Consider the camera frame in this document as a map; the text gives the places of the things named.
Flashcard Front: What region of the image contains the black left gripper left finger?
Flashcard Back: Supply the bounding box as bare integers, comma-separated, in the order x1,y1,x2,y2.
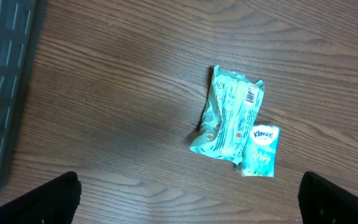
0,171,81,224

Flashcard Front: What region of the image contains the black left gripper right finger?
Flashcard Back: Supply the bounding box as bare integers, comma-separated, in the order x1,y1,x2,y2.
298,171,358,224

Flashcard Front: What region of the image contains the teal tissue pack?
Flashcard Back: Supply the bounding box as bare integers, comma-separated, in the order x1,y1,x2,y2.
239,124,280,177

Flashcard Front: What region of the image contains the teal snack wrapper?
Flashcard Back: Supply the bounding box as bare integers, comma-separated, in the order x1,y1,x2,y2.
190,65,265,164

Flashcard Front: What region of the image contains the grey plastic mesh basket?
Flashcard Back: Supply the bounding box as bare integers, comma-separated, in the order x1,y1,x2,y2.
0,0,47,193

